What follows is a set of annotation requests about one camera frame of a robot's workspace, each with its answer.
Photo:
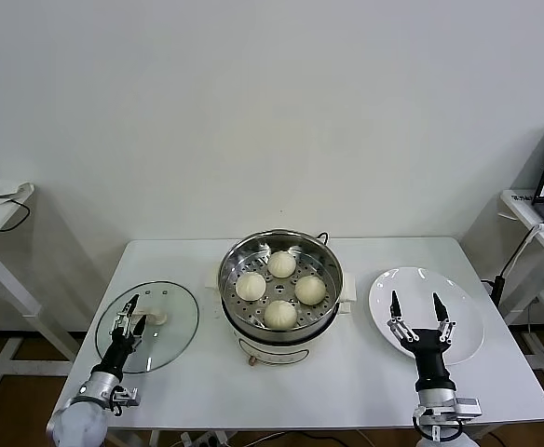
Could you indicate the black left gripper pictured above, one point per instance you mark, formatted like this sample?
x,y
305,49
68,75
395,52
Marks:
x,y
119,349

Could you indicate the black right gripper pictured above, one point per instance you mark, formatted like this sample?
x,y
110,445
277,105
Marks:
x,y
430,354

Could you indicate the white steamed baozi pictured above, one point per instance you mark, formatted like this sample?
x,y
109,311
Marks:
x,y
281,264
251,285
280,314
310,289

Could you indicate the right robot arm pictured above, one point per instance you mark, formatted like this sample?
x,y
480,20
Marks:
x,y
435,405

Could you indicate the perforated steel steamer basket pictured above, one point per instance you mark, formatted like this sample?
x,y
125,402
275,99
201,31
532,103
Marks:
x,y
279,291

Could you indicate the white round plate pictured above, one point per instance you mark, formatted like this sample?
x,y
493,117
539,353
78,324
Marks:
x,y
416,298

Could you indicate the white power strip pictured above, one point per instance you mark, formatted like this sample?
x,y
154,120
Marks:
x,y
207,438

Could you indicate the white electric cooking pot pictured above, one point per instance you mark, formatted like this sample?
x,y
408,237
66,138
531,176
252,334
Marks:
x,y
272,351

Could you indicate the white side table with laptop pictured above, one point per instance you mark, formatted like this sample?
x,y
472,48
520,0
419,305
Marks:
x,y
518,199

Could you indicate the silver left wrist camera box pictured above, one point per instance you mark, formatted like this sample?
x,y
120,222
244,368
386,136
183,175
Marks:
x,y
126,399

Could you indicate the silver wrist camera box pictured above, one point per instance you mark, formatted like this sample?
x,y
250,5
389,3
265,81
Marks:
x,y
468,407
126,399

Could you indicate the black cylindrical post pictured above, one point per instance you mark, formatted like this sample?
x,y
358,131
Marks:
x,y
498,291

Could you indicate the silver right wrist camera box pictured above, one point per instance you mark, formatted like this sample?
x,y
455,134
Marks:
x,y
468,407

